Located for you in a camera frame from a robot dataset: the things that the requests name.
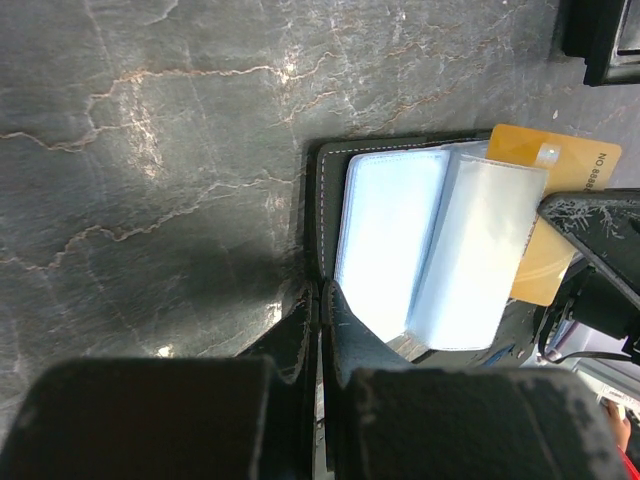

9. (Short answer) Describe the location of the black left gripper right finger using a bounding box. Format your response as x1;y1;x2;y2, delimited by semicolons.
322;281;630;479

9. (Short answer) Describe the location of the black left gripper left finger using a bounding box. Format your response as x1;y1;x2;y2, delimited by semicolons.
1;284;318;479

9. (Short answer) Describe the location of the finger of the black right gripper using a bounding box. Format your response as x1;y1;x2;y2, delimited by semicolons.
538;188;639;300

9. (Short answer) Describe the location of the gold yellow credit card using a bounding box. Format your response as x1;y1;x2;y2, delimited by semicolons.
486;124;622;306

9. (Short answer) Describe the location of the black leather card holder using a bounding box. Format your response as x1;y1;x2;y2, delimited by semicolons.
299;129;551;366

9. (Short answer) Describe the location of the black plastic card tray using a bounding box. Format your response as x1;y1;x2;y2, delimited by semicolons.
562;0;639;87

